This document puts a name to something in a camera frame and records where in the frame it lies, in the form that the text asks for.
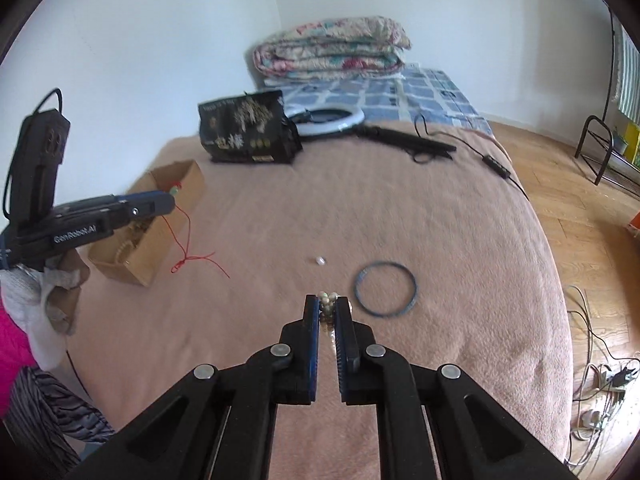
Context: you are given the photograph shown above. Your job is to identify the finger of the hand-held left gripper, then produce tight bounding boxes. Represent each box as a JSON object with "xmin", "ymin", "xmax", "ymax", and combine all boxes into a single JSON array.
[{"xmin": 117, "ymin": 191, "xmax": 176, "ymax": 221}]

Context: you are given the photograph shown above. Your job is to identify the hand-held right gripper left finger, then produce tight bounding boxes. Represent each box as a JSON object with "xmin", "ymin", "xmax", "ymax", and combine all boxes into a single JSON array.
[{"xmin": 65, "ymin": 294, "xmax": 321, "ymax": 480}]

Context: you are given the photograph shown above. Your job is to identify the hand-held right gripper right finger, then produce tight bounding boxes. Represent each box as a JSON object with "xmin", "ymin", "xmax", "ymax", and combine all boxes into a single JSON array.
[{"xmin": 334, "ymin": 296, "xmax": 578, "ymax": 480}]

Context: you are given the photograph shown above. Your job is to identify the brown wooden bead necklace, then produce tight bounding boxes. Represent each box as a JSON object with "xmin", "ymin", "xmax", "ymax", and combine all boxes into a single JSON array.
[{"xmin": 127, "ymin": 215, "xmax": 161, "ymax": 241}]

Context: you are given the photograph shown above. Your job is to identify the green pendant with red cord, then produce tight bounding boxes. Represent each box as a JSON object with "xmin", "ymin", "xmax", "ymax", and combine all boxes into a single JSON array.
[{"xmin": 167, "ymin": 182, "xmax": 232, "ymax": 279}]

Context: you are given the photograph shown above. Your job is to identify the white pearl necklace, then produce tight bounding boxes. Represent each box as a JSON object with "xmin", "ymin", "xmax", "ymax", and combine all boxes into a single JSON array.
[{"xmin": 317, "ymin": 290, "xmax": 353, "ymax": 333}]

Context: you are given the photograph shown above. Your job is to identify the cardboard box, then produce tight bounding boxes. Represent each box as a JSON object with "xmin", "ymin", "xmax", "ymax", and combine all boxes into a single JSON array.
[{"xmin": 87, "ymin": 160, "xmax": 206, "ymax": 288}]

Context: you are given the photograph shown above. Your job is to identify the person's left hand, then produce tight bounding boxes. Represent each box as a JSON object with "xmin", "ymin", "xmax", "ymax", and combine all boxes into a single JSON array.
[{"xmin": 0, "ymin": 250, "xmax": 91, "ymax": 371}]

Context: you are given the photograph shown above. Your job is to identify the dark round bangle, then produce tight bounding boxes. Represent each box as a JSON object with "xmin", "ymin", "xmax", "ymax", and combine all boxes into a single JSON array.
[{"xmin": 353, "ymin": 261, "xmax": 418, "ymax": 318}]

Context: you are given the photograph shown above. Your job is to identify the black snack bag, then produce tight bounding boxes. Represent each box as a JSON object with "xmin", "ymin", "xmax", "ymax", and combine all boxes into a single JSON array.
[{"xmin": 197, "ymin": 89, "xmax": 304, "ymax": 165}]

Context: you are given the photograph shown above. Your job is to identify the brown blanket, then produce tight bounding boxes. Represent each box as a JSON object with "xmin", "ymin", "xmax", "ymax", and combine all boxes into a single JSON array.
[{"xmin": 65, "ymin": 120, "xmax": 573, "ymax": 480}]

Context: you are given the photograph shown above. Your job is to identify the black folded tripod stand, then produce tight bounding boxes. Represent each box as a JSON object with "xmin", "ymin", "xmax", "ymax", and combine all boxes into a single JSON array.
[{"xmin": 355, "ymin": 125, "xmax": 457, "ymax": 157}]

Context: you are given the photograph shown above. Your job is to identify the striped patterned pants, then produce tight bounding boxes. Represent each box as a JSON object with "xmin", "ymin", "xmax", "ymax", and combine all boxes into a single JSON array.
[{"xmin": 0, "ymin": 365, "xmax": 116, "ymax": 480}]

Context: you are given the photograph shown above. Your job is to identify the folded floral quilt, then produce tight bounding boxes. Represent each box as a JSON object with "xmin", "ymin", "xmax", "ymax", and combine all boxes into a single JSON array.
[{"xmin": 251, "ymin": 16, "xmax": 412, "ymax": 81}]

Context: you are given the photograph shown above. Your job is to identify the white power strip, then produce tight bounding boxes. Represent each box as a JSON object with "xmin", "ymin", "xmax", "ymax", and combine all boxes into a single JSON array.
[{"xmin": 575, "ymin": 365, "xmax": 626, "ymax": 396}]

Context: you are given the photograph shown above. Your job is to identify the blue plaid bed sheet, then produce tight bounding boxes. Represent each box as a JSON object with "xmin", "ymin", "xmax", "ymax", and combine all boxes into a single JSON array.
[{"xmin": 262, "ymin": 62, "xmax": 496, "ymax": 136}]

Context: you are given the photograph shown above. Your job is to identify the black metal clothes rack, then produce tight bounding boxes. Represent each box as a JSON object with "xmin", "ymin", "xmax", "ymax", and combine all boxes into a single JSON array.
[{"xmin": 574, "ymin": 7, "xmax": 640, "ymax": 186}]

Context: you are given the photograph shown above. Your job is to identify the yellow box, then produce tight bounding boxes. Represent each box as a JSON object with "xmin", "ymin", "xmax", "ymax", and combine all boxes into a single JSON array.
[{"xmin": 622, "ymin": 122, "xmax": 640, "ymax": 166}]

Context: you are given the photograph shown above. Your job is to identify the striped hanging towel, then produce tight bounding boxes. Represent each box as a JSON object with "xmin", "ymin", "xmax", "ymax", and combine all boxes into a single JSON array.
[{"xmin": 612, "ymin": 25, "xmax": 640, "ymax": 123}]

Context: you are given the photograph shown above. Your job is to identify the white ring light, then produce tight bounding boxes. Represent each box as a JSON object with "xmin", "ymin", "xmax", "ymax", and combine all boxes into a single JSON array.
[{"xmin": 282, "ymin": 105, "xmax": 368, "ymax": 139}]

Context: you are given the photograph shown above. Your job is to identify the black cable with inline switch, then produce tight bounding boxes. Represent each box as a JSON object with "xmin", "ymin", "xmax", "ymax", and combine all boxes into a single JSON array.
[{"xmin": 412, "ymin": 112, "xmax": 533, "ymax": 203}]

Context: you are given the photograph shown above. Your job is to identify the floor cables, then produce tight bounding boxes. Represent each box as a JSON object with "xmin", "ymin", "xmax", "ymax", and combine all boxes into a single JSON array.
[{"xmin": 565, "ymin": 285, "xmax": 640, "ymax": 466}]

